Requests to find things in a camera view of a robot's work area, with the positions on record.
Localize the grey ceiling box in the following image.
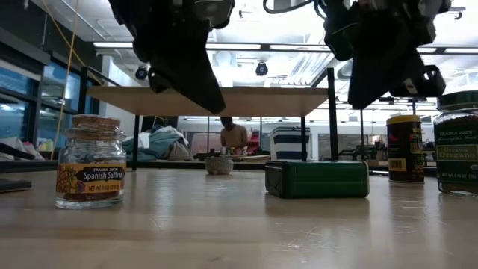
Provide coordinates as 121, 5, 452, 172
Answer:
273, 0, 317, 11

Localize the yellow hanging cable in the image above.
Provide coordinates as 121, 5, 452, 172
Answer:
41, 0, 104, 161

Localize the dark flat pad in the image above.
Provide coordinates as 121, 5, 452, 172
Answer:
0, 178, 33, 194

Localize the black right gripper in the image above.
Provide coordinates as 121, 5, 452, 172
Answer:
347, 0, 451, 110

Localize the black metal stand frame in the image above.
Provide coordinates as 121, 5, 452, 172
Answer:
358, 96, 419, 161

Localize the teal and white cloth pile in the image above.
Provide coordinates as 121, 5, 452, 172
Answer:
122, 125, 194, 162

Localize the small speckled ceramic bowl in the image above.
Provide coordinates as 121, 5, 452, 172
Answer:
204, 155, 235, 176

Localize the person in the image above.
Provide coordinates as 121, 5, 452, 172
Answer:
219, 116, 249, 156

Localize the green spice tin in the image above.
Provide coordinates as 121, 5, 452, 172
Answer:
264, 160, 370, 200

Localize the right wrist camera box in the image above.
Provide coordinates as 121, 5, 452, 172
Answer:
323, 9, 355, 62

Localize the black ceiling fixture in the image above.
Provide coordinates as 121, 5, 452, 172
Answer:
446, 5, 467, 20

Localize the distant black robot workstation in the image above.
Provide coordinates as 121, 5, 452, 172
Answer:
338, 143, 388, 166

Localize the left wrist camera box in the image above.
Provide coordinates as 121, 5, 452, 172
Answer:
193, 0, 236, 30

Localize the yellow-lidded black spice canister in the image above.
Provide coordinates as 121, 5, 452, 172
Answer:
385, 114, 426, 185

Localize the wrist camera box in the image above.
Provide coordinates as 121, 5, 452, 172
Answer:
193, 0, 236, 30
323, 9, 355, 62

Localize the long ceiling light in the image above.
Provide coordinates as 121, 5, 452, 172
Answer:
93, 41, 135, 49

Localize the black camera cable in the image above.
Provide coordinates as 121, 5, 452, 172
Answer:
263, 0, 328, 15

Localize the black-framed wooden shelf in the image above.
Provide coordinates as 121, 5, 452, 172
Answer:
78, 66, 340, 172

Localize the cork-lidded saffron glass jar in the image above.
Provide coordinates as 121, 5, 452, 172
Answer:
55, 114, 128, 210

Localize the green-lidded oregano glass jar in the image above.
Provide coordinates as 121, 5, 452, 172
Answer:
432, 90, 478, 197

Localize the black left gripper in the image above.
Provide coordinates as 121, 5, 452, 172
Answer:
108, 0, 227, 115

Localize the white navy striped bin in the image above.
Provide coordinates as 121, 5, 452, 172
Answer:
269, 126, 312, 162

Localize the white pink clutter pile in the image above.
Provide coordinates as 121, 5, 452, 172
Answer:
0, 136, 46, 161

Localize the dark computer monitor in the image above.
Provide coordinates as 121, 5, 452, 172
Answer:
140, 114, 179, 131

